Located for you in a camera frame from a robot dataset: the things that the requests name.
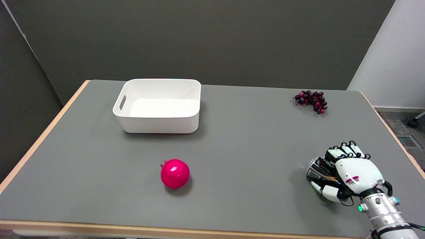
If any dark red grape bunch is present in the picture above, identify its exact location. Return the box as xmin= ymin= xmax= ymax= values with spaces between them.
xmin=293 ymin=90 xmax=328 ymax=115

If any black drink can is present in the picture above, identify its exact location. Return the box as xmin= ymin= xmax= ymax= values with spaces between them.
xmin=305 ymin=157 xmax=340 ymax=182

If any floor vent grille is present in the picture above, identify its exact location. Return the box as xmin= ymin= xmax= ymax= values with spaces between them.
xmin=397 ymin=135 xmax=419 ymax=149

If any red pomegranate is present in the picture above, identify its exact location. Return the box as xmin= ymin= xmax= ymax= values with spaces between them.
xmin=160 ymin=159 xmax=190 ymax=189

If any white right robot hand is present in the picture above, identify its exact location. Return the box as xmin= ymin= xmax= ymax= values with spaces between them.
xmin=310 ymin=141 xmax=387 ymax=203

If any white plastic bin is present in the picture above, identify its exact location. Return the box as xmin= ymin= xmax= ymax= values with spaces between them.
xmin=113 ymin=78 xmax=202 ymax=134

